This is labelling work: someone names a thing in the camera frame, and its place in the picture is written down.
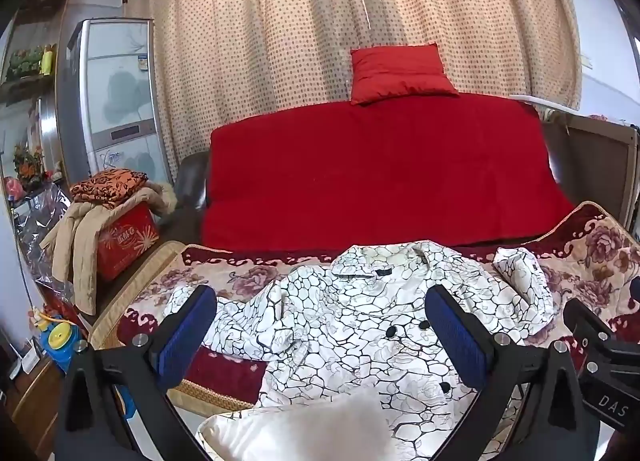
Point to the yellow bottle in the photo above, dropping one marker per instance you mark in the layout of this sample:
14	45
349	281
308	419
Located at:
47	61

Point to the clear plastic sheet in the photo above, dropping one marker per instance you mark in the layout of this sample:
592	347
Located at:
35	236

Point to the floral red beige blanket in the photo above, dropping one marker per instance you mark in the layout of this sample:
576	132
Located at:
600	246

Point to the red pillow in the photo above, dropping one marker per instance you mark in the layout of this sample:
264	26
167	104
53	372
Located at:
400	73

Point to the beige dotted curtain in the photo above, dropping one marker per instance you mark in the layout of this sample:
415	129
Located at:
475	16
240	41

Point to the orange black patterned cloth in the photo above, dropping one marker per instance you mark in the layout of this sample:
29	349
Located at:
107	186

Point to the red cardboard box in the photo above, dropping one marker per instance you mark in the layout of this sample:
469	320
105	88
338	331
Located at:
127	241

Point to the orange flower arrangement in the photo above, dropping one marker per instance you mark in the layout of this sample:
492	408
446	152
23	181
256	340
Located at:
27	163

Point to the green ornament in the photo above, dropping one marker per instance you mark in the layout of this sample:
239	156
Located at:
25	61

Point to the blue yellow toy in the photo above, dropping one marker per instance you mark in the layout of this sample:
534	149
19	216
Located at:
60	338

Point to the white satin pillow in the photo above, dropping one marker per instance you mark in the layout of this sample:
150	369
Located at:
300	426

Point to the standing air conditioner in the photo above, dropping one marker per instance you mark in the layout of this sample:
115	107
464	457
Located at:
120	91

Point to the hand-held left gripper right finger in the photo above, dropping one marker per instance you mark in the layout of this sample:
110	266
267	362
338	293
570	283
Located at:
457	341

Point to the brown wooden panel frame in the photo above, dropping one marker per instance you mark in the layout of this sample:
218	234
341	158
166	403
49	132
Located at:
595	161

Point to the beige quilted jacket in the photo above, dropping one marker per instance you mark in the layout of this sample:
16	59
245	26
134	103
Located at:
70	241

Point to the white black-veined coat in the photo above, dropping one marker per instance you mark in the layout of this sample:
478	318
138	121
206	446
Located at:
340	321

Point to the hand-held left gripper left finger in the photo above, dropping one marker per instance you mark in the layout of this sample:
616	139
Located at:
187	336

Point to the dark leather sofa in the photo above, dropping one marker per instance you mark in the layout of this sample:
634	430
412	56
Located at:
192	181

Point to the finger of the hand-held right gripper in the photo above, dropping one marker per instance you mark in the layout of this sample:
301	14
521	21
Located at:
590	323
635	293

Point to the red sofa blanket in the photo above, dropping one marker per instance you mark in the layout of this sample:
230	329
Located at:
380	166

